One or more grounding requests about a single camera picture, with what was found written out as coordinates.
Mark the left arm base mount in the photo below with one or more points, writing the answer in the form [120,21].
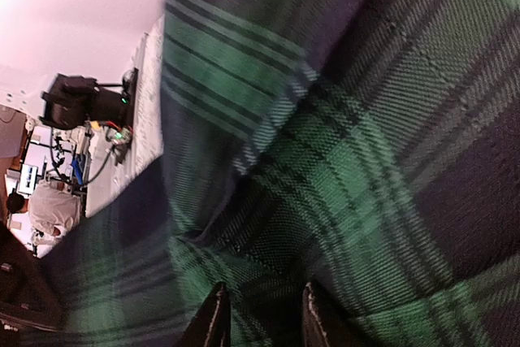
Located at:
[73,102]

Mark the dark green plaid skirt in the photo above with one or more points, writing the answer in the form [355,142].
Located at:
[370,146]

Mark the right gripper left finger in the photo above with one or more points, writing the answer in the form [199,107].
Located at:
[211,325]

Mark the person in grey shirt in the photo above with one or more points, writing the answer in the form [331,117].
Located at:
[51,208]

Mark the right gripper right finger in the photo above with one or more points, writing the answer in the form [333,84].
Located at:
[321,323]

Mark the floral patterned table mat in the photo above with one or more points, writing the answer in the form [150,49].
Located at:
[147,143]

